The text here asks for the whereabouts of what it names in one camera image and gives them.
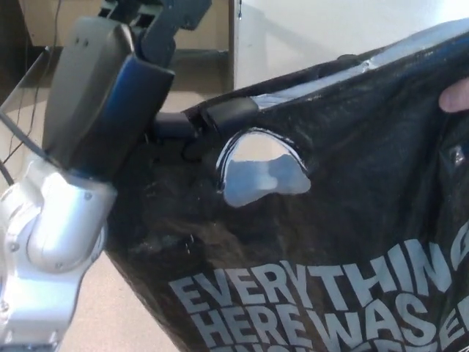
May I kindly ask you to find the person's bare hand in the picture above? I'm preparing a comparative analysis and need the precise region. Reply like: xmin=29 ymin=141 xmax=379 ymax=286
xmin=437 ymin=78 xmax=469 ymax=114

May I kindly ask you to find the thin black cable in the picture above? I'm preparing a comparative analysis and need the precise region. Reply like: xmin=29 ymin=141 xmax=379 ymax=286
xmin=0 ymin=0 xmax=62 ymax=164

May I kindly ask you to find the dark furniture frame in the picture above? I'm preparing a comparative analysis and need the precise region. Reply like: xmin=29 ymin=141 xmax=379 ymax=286
xmin=0 ymin=0 xmax=51 ymax=111

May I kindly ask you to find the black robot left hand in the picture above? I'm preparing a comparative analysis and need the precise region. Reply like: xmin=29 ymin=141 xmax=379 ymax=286
xmin=42 ymin=0 xmax=259 ymax=180

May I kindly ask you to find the black printed plastic bag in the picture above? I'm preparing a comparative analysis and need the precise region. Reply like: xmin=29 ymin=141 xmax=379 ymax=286
xmin=105 ymin=17 xmax=469 ymax=352

